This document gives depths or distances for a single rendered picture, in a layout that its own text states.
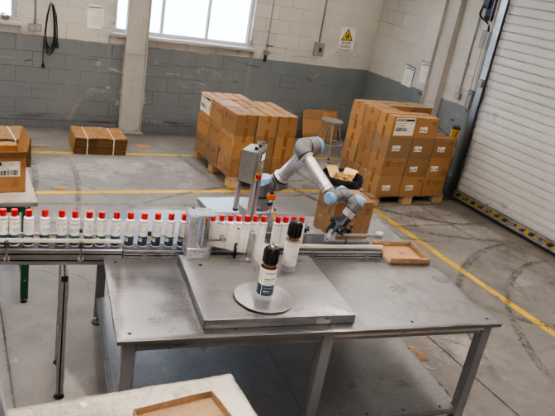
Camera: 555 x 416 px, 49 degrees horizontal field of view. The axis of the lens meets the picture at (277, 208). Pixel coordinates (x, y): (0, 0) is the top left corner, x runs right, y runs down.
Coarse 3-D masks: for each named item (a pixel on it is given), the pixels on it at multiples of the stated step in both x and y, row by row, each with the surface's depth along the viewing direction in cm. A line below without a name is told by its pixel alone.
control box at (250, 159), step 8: (256, 144) 361; (248, 152) 347; (256, 152) 346; (240, 160) 349; (248, 160) 348; (256, 160) 347; (240, 168) 351; (248, 168) 350; (256, 168) 350; (240, 176) 352; (248, 176) 351
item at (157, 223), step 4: (156, 212) 341; (156, 216) 340; (160, 216) 341; (156, 220) 341; (160, 220) 342; (156, 224) 341; (160, 224) 342; (152, 228) 344; (156, 228) 342; (160, 228) 343; (152, 232) 344; (156, 232) 343; (160, 232) 345; (152, 236) 344; (156, 236) 344; (160, 236) 346; (152, 240) 345; (156, 240) 345; (152, 244) 346; (156, 244) 346
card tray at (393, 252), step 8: (384, 248) 413; (392, 248) 416; (400, 248) 418; (408, 248) 421; (416, 248) 416; (384, 256) 402; (392, 256) 404; (400, 256) 406; (408, 256) 408; (416, 256) 411; (424, 256) 408
